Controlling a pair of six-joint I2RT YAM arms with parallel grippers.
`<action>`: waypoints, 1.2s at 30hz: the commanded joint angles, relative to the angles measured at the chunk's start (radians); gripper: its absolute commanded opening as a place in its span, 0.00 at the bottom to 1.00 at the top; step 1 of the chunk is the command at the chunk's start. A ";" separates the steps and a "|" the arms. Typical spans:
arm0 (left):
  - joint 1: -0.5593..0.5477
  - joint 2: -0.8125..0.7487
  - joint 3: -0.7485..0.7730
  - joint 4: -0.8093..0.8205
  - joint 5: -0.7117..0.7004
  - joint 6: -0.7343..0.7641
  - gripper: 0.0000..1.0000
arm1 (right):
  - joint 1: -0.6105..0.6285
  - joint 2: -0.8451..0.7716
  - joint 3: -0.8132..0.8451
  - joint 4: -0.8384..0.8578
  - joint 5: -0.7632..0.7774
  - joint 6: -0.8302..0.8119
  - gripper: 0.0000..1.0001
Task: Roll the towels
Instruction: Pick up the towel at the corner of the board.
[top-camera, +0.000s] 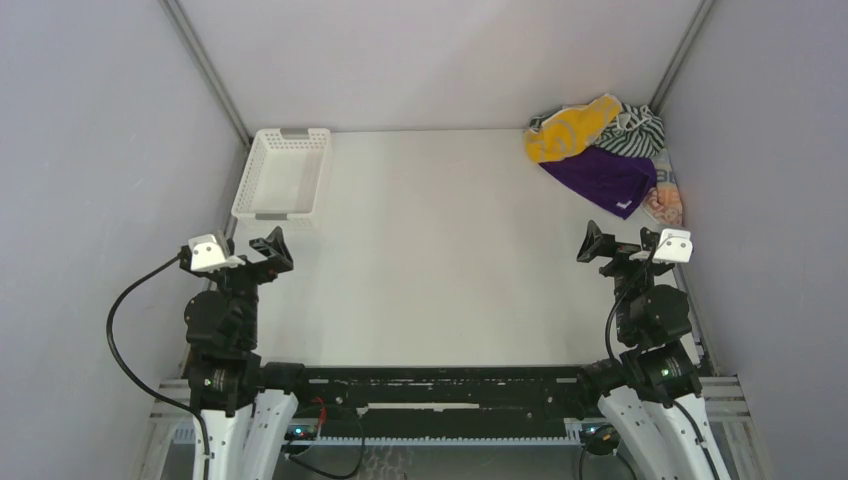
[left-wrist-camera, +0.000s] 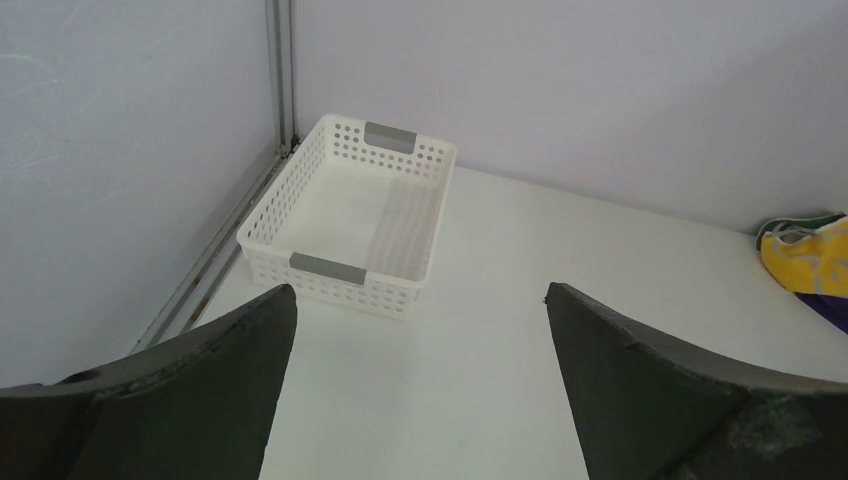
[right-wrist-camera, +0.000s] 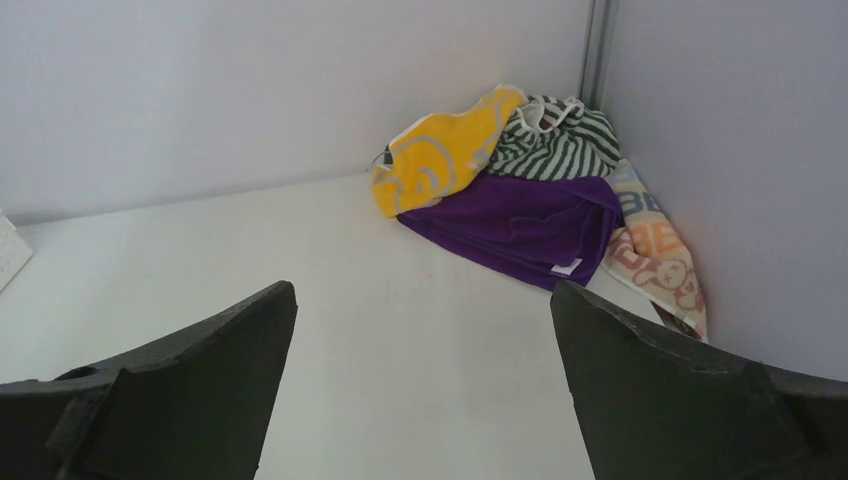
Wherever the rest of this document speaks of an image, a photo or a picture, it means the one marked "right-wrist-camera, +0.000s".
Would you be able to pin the cream bear print towel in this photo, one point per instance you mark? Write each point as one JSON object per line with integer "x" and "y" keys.
{"x": 649, "y": 256}

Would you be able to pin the green white striped towel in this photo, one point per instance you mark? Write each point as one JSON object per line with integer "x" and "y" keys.
{"x": 549, "y": 139}

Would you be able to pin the yellow grey patterned towel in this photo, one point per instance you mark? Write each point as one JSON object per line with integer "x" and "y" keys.
{"x": 441, "y": 153}

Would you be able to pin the aluminium corner post right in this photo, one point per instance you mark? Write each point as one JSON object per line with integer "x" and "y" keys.
{"x": 599, "y": 39}

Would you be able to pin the white plastic basket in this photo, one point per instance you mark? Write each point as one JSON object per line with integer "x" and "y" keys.
{"x": 15, "y": 252}

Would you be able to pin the purple towel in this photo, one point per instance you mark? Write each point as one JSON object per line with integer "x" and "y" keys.
{"x": 536, "y": 232}

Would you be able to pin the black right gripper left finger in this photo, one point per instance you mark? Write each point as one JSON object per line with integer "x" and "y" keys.
{"x": 194, "y": 404}

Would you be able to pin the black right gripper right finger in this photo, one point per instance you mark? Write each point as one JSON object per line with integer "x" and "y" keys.
{"x": 655, "y": 404}

